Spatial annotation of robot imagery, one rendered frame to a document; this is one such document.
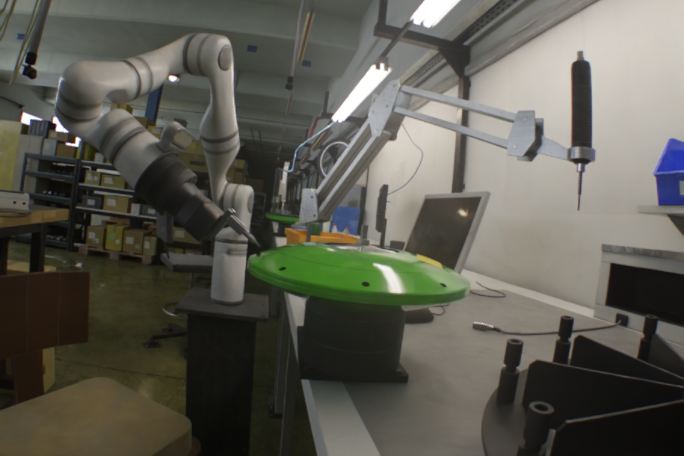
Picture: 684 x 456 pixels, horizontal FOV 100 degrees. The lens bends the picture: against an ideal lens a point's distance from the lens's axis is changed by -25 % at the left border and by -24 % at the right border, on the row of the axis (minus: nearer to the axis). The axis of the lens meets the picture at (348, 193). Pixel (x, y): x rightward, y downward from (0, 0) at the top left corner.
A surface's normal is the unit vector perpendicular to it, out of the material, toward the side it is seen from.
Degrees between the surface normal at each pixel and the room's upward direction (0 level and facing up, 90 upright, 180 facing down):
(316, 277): 25
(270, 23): 90
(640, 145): 90
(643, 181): 90
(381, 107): 90
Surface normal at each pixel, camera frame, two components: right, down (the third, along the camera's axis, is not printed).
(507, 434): 0.07, -1.00
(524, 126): -0.73, -0.11
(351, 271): 0.05, -0.94
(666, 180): -0.98, 0.04
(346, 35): 0.21, -0.03
